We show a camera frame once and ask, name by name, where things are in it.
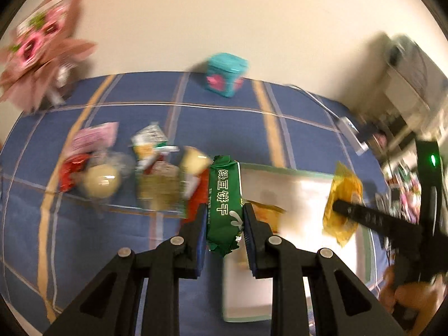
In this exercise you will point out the pink flower bouquet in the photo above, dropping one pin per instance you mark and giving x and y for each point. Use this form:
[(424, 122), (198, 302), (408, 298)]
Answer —
[(41, 62)]

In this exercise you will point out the green mung bean biscuit packet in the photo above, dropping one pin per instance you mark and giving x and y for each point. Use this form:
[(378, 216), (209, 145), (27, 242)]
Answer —
[(224, 213)]

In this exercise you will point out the blue plaid tablecloth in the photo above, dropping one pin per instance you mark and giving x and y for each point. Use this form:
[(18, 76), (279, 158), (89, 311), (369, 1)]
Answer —
[(53, 243)]

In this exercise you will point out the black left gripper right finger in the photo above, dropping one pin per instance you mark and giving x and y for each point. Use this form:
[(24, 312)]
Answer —
[(256, 234)]

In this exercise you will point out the red foil snack packet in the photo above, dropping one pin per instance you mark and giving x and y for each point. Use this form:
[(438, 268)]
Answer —
[(70, 171)]

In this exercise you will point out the pink snack packet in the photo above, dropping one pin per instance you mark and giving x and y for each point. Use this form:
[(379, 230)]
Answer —
[(92, 139)]

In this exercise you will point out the red patterned snack packet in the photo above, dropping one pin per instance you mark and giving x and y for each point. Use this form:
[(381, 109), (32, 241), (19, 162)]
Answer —
[(200, 196)]

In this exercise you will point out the green white cracker packet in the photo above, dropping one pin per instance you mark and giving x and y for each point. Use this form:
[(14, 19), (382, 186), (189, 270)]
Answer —
[(149, 143)]

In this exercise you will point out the white tray with green rim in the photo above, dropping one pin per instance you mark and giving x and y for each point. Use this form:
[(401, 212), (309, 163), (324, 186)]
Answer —
[(302, 195)]

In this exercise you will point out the teal toy box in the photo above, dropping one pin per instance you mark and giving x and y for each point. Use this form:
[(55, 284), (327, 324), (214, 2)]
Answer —
[(225, 73)]

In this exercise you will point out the small yellow cake piece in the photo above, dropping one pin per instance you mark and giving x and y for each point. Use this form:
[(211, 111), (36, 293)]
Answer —
[(194, 161)]

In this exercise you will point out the person's hand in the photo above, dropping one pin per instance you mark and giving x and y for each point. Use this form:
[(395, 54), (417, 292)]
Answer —
[(425, 298)]

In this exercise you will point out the white power strip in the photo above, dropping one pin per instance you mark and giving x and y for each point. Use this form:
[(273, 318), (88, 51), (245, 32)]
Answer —
[(350, 132)]

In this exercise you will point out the colourful clutter pile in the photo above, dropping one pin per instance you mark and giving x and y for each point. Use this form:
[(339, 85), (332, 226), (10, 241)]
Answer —
[(413, 193)]

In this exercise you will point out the orange white snack in tray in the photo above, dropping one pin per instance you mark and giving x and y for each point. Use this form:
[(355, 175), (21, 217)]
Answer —
[(269, 214)]

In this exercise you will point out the clear round bun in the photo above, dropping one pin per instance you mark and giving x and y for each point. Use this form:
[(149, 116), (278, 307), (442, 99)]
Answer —
[(103, 176)]

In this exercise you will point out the yellow orange snack packet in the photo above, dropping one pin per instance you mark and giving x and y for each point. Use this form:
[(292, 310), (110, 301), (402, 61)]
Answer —
[(346, 190)]

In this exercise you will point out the red green rice cracker packet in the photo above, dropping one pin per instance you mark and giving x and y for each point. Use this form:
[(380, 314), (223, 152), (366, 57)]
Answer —
[(159, 188)]

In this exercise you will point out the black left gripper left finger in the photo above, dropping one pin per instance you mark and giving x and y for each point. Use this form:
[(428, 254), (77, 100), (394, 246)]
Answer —
[(194, 233)]

